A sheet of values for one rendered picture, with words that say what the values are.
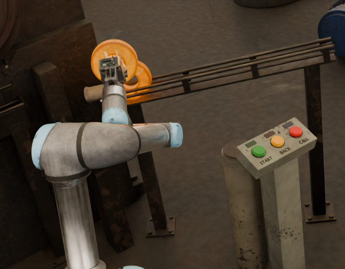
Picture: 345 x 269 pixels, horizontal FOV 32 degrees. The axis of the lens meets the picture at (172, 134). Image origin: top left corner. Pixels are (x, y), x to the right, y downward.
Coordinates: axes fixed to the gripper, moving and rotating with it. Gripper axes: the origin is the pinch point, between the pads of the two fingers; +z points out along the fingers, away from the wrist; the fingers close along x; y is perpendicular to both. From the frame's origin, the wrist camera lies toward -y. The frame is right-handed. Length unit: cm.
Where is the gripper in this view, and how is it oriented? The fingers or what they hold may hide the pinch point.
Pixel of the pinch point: (113, 57)
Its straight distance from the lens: 207.4
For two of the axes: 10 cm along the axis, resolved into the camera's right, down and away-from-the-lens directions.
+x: -9.9, 1.6, 0.3
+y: -1.3, -6.7, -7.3
